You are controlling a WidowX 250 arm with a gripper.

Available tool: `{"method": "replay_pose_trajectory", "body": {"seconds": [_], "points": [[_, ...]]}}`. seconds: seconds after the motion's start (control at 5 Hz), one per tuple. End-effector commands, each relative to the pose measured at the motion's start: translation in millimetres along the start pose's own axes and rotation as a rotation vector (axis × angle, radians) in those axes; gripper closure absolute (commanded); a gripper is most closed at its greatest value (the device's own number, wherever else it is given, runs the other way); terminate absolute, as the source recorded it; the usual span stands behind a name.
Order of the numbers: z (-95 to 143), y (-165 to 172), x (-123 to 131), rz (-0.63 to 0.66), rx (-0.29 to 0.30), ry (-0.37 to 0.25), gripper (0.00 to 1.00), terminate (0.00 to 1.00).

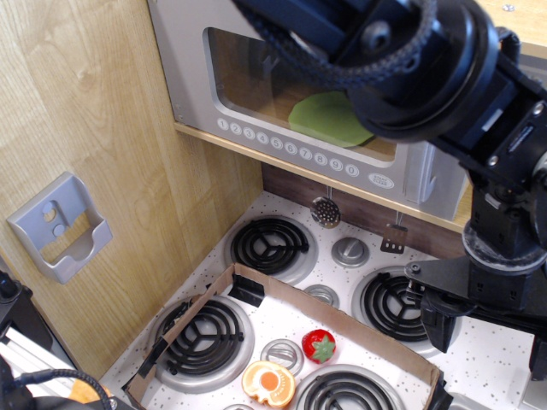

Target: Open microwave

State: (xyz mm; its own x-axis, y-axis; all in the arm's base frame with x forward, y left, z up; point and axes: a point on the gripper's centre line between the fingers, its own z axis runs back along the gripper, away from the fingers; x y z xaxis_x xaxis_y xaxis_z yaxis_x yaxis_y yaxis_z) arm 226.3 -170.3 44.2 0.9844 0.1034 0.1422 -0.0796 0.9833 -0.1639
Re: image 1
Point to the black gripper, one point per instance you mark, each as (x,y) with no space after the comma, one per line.
(460,287)

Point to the grey toy microwave door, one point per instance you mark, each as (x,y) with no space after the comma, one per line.
(224,80)

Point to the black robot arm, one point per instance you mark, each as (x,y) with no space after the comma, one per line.
(441,72)

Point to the back right stove burner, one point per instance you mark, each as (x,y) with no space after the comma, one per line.
(380,301)

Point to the stove burner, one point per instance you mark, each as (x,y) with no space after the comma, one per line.
(211,351)
(276,246)
(345,386)
(380,301)

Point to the black toy spatula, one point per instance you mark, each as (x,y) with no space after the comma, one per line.
(394,236)

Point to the front right stove burner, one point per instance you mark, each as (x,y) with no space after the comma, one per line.
(345,386)

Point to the grey back stove knob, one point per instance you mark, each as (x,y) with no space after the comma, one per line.
(350,252)

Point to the grey stove knob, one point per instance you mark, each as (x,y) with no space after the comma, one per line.
(324,294)
(286,353)
(350,252)

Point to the red toy strawberry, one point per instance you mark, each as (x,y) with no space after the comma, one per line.
(318,346)

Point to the grey middle stove knob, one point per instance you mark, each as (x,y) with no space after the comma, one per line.
(324,294)

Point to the grey front stove knob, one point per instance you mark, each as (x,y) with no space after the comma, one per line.
(286,353)

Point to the silver toy skimmer spoon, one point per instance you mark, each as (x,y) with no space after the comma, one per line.
(325,211)

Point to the orange toy fruit half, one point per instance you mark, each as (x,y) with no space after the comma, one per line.
(269,383)

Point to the back left stove burner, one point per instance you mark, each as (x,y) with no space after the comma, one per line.
(276,246)

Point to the green toy plate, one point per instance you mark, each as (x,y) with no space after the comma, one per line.
(329,117)

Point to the front left stove burner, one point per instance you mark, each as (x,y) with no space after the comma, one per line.
(211,351)

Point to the brown cardboard barrier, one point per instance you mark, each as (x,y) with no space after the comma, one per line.
(276,310)

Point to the black device at left edge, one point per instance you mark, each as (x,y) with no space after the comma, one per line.
(18,312)

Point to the grey wall phone holder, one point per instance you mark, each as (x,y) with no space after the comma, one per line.
(49,215)

